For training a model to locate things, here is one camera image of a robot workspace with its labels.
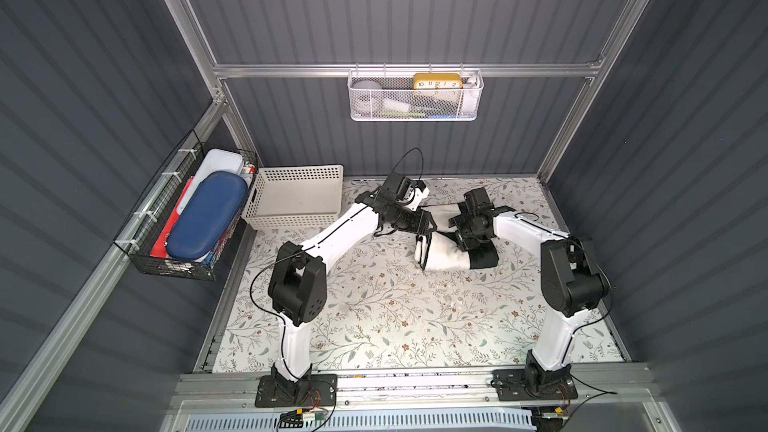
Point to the black wire wall basket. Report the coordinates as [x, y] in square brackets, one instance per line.
[148, 218]

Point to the black white checkered pillowcase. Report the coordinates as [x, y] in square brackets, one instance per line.
[440, 251]

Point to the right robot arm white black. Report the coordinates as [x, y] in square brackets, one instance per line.
[572, 282]

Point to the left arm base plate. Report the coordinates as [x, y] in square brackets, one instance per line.
[317, 389]

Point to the blue oval case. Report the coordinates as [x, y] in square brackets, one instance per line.
[207, 216]

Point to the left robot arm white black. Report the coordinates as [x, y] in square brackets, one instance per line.
[298, 283]

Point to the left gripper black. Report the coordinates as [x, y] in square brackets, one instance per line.
[417, 222]

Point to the red flat book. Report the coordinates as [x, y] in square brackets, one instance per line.
[158, 249]

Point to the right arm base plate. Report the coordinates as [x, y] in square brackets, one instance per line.
[531, 385]

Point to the white tape roll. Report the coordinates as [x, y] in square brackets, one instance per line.
[366, 97]

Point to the floral patterned table mat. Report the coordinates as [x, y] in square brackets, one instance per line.
[383, 311]

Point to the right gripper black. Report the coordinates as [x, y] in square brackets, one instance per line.
[462, 237]

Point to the white mesh hanging basket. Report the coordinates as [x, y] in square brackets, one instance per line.
[402, 103]

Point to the yellow clock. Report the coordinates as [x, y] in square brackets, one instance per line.
[437, 81]

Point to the white plastic box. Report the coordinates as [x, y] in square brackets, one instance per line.
[215, 160]

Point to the white perforated plastic basket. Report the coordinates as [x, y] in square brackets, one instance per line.
[295, 197]

